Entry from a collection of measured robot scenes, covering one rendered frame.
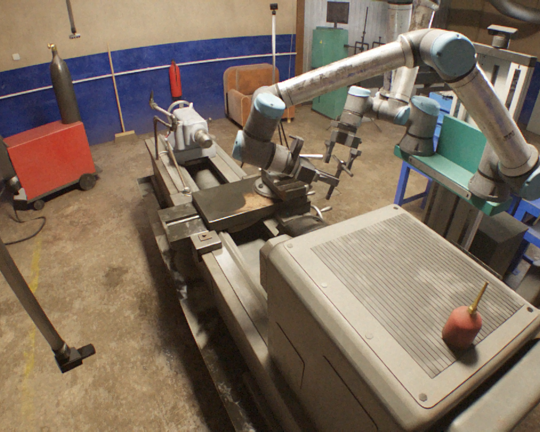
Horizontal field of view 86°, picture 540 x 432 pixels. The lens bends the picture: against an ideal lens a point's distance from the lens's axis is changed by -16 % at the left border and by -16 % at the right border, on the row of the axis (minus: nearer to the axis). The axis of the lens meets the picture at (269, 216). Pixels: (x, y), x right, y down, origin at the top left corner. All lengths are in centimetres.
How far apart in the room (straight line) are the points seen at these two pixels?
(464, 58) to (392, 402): 88
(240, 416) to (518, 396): 114
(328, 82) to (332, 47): 464
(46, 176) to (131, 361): 248
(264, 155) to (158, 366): 162
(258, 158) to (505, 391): 86
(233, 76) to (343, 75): 453
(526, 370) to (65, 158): 411
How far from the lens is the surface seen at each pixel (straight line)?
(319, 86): 111
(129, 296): 272
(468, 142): 179
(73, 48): 539
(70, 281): 306
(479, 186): 159
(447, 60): 105
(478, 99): 115
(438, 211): 210
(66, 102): 414
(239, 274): 151
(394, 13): 171
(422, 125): 179
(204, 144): 210
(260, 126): 99
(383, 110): 154
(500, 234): 213
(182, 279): 215
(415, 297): 80
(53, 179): 419
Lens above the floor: 189
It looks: 35 degrees down
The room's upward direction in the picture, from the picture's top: straight up
